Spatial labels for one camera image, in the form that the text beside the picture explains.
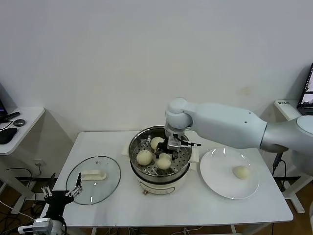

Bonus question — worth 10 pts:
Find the white side desk with mouse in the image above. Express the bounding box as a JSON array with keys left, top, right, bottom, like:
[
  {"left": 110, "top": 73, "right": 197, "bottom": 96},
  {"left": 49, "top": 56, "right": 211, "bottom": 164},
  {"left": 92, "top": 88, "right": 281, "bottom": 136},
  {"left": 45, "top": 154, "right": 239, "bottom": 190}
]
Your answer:
[{"left": 0, "top": 107, "right": 46, "bottom": 215}]

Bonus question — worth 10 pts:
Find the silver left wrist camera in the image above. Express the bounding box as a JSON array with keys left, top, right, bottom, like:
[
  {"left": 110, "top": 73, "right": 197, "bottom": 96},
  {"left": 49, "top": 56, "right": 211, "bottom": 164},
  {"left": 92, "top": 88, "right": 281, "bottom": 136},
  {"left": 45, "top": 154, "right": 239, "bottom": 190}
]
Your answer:
[{"left": 18, "top": 218, "right": 54, "bottom": 235}]

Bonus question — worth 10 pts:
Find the stainless steel steamer basket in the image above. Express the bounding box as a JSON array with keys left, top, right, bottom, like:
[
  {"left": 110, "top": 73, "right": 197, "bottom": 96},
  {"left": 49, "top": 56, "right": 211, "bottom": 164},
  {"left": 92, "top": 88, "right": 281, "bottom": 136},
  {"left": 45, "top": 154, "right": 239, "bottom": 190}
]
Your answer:
[{"left": 121, "top": 126, "right": 200, "bottom": 184}]

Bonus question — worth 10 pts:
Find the black bar remote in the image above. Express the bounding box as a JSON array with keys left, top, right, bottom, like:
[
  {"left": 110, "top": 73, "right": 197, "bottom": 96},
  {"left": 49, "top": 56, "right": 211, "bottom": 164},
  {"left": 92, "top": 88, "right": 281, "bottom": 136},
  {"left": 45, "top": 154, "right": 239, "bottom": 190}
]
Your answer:
[{"left": 3, "top": 112, "right": 21, "bottom": 121}]

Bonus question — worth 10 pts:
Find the cream electric cooking pot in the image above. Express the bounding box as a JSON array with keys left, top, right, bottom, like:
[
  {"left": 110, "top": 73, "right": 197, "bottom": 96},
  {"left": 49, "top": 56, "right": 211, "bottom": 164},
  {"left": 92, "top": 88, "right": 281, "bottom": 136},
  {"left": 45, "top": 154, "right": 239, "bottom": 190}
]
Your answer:
[{"left": 131, "top": 161, "right": 196, "bottom": 196}]

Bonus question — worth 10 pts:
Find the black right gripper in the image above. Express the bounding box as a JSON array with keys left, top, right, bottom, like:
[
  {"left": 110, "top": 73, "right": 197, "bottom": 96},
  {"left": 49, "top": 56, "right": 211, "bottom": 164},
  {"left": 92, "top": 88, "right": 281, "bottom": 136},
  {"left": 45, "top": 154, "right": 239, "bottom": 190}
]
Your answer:
[{"left": 153, "top": 128, "right": 188, "bottom": 161}]

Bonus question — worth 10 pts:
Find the white wall outlet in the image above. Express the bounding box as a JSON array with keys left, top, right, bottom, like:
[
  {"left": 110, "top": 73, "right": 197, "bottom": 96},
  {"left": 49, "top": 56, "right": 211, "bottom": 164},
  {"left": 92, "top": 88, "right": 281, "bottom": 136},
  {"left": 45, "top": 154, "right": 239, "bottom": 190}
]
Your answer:
[{"left": 33, "top": 159, "right": 45, "bottom": 176}]

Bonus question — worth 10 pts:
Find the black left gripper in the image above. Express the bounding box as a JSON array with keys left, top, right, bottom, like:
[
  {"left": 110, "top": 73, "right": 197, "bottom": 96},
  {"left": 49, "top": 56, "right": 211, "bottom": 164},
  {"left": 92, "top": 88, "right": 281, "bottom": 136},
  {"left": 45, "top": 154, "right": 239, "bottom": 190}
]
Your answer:
[{"left": 41, "top": 172, "right": 83, "bottom": 220}]

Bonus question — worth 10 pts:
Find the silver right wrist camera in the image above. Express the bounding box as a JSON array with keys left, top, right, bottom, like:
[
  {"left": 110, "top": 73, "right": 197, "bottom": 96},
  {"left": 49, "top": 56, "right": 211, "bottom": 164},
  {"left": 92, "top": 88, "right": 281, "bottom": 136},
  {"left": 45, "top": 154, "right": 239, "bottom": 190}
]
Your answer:
[{"left": 167, "top": 139, "right": 183, "bottom": 151}]

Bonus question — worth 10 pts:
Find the black monitor with purple glow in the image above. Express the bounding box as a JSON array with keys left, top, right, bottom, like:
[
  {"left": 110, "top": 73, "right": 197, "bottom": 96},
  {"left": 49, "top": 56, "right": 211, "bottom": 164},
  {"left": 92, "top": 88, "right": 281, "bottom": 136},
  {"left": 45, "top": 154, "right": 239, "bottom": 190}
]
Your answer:
[{"left": 0, "top": 82, "right": 9, "bottom": 123}]

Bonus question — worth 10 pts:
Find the black computer mouse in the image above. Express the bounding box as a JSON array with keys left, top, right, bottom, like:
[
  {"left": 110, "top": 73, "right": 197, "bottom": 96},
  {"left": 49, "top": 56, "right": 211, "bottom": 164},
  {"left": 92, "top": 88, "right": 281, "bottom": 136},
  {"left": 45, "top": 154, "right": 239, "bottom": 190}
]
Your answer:
[{"left": 0, "top": 128, "right": 19, "bottom": 145}]

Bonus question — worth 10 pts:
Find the white round plate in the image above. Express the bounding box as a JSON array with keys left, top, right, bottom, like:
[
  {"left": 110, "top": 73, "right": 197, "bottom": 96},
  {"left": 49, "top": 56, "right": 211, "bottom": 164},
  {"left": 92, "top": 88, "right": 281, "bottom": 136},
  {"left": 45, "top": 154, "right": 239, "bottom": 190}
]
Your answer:
[{"left": 200, "top": 148, "right": 260, "bottom": 200}]

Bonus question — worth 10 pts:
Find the glass lid with cream handle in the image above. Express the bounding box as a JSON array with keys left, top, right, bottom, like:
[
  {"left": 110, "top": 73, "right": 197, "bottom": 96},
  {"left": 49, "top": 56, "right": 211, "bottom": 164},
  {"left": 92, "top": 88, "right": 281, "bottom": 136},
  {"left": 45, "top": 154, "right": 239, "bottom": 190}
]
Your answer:
[{"left": 65, "top": 155, "right": 122, "bottom": 205}]

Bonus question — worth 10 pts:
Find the black floor cable loop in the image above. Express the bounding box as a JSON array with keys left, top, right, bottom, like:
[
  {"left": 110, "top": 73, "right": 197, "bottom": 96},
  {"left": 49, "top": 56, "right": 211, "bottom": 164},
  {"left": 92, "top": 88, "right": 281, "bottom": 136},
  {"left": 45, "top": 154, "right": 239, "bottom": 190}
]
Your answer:
[{"left": 6, "top": 167, "right": 34, "bottom": 183}]

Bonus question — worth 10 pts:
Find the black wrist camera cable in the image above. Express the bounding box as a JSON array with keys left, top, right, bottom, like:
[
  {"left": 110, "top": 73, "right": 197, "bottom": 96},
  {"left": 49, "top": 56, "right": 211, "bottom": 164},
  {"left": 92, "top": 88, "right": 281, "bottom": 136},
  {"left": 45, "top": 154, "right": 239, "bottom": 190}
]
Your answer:
[{"left": 181, "top": 139, "right": 202, "bottom": 147}]

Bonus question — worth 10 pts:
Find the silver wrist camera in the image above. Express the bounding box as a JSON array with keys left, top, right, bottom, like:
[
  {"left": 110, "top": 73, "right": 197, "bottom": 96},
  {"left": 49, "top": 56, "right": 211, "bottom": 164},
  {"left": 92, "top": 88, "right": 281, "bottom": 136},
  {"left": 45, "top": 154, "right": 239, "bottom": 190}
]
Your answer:
[
  {"left": 167, "top": 139, "right": 183, "bottom": 151},
  {"left": 18, "top": 218, "right": 54, "bottom": 235}
]

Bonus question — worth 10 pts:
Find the white steamed baozi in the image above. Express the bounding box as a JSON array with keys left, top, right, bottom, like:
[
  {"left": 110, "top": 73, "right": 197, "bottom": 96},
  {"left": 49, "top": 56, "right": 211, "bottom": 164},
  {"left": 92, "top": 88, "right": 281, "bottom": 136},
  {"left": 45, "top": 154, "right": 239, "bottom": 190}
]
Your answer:
[
  {"left": 150, "top": 137, "right": 165, "bottom": 150},
  {"left": 156, "top": 153, "right": 171, "bottom": 171},
  {"left": 136, "top": 149, "right": 154, "bottom": 166},
  {"left": 232, "top": 165, "right": 251, "bottom": 180}
]

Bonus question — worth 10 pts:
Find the white floor cable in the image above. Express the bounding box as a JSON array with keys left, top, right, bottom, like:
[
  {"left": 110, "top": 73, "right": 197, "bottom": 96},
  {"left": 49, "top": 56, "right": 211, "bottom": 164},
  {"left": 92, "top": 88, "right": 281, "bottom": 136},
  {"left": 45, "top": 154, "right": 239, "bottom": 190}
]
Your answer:
[{"left": 0, "top": 201, "right": 37, "bottom": 224}]

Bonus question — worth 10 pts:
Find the open black laptop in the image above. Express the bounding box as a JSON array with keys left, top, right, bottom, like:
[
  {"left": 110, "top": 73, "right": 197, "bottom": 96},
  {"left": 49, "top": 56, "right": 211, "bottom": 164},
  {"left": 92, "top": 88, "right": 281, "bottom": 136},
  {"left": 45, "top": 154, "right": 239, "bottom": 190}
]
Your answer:
[{"left": 296, "top": 62, "right": 313, "bottom": 116}]

